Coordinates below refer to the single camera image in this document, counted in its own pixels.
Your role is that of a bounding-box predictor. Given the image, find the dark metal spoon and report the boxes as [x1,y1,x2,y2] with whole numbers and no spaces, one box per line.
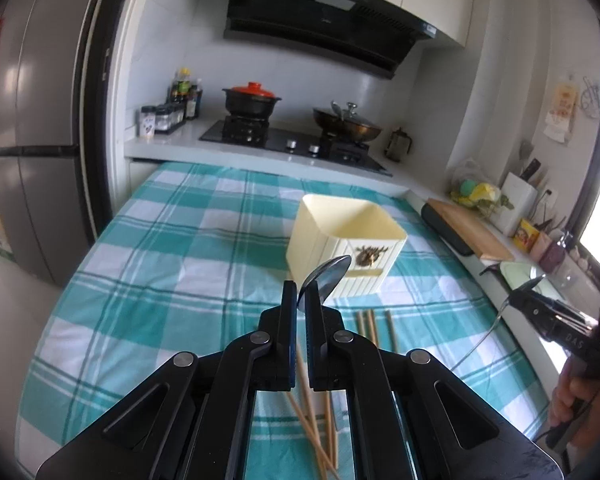
[298,255,352,312]

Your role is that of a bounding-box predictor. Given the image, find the wooden chopstick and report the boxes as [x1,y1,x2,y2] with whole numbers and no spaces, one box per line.
[366,309,380,347]
[286,391,328,480]
[385,309,400,353]
[324,391,338,468]
[355,311,366,337]
[285,343,342,480]

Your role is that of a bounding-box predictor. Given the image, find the right hand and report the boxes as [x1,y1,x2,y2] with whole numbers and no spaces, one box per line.
[547,356,600,449]

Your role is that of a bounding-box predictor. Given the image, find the pink cup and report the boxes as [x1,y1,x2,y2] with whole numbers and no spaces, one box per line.
[530,232,566,274]

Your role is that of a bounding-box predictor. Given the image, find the cream utensil holder box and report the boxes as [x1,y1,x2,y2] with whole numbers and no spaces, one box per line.
[286,194,407,298]

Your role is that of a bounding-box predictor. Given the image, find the yellow packet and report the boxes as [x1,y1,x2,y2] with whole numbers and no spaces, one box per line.
[513,218,540,254]

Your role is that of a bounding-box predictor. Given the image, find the teal plaid tablecloth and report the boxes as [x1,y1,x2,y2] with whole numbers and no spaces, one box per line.
[15,162,548,476]

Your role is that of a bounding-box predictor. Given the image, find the wooden cutting board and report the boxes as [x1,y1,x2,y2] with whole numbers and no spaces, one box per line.
[427,198,515,261]

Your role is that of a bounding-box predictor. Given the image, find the white knife block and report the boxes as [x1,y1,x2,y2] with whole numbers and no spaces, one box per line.
[489,158,541,237]

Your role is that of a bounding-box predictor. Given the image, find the black tray under board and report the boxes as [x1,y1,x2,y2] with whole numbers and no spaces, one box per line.
[420,203,474,257]

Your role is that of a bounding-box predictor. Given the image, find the black gas stove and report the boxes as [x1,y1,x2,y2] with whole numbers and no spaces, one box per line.
[199,116,391,177]

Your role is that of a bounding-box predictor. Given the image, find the bag of vegetables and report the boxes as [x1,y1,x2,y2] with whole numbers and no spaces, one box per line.
[450,158,514,219]

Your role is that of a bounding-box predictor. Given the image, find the wok with glass lid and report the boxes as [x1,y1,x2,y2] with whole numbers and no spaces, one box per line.
[313,101,381,143]

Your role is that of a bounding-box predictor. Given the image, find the black pot orange lid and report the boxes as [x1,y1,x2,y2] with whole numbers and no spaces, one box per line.
[223,81,280,120]

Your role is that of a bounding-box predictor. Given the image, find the white spice jar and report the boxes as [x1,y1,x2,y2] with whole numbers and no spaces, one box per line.
[138,105,156,138]

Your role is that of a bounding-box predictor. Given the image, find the sauce bottles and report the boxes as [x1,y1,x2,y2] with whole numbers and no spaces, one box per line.
[169,67,204,120]

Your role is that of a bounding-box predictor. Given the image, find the black range hood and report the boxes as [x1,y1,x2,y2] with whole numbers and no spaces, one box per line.
[224,0,437,79]

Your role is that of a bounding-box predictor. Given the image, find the grey refrigerator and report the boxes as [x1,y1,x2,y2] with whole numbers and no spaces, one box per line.
[0,0,110,287]

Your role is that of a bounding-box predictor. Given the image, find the wall paper calendar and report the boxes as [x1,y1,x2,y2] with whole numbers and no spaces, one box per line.
[544,76,579,144]

